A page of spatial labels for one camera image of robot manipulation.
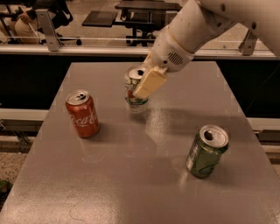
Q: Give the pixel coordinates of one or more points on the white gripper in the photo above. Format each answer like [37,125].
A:
[166,53]

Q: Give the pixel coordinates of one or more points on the white 7up can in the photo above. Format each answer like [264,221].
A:
[131,79]

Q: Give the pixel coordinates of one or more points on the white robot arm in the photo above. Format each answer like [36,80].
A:
[198,22]

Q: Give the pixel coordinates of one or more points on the red coca-cola can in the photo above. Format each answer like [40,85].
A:
[81,108]

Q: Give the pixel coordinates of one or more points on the green soda can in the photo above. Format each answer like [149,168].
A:
[209,144]

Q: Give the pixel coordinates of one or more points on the black office chair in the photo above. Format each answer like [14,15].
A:
[143,23]

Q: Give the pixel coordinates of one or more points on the seated person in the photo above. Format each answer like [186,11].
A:
[26,24]

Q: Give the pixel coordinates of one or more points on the metal window rail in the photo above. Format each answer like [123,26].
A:
[91,51]

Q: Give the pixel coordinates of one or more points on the right metal bracket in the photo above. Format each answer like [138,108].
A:
[247,46]

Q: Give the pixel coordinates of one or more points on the metal bracket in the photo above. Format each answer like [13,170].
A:
[247,46]
[46,23]

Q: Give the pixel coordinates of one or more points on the left metal bracket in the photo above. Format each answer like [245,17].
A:
[46,23]

